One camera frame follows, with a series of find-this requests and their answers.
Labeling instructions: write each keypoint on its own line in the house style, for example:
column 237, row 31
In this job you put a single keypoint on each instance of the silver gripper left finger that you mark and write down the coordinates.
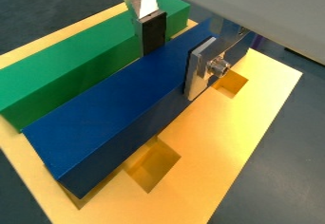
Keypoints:
column 149, row 20

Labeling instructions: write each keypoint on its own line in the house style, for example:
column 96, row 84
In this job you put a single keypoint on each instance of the green long block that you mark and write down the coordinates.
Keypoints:
column 46, row 79

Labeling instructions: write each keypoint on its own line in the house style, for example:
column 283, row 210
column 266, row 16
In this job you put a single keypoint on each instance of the blue long block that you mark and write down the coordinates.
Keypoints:
column 86, row 137

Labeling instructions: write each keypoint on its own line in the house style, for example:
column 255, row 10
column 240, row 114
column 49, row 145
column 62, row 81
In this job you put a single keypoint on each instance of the yellow slotted board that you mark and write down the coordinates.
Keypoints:
column 172, row 182

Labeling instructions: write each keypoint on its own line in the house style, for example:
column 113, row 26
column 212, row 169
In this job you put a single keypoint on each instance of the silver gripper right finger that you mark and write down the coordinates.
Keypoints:
column 207, row 60

